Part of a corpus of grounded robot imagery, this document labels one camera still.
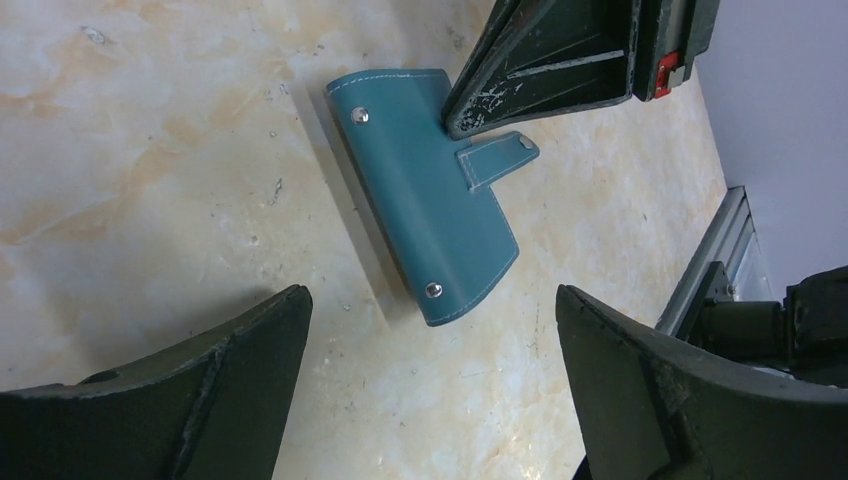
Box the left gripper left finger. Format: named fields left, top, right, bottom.
left=1, top=285, right=313, bottom=479

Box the blue card holder wallet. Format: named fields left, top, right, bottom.
left=326, top=69, right=539, bottom=327

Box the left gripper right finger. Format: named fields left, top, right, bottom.
left=556, top=285, right=847, bottom=479

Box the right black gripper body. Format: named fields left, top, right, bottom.
left=633, top=0, right=720, bottom=101

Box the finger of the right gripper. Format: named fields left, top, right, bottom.
left=441, top=0, right=640, bottom=140

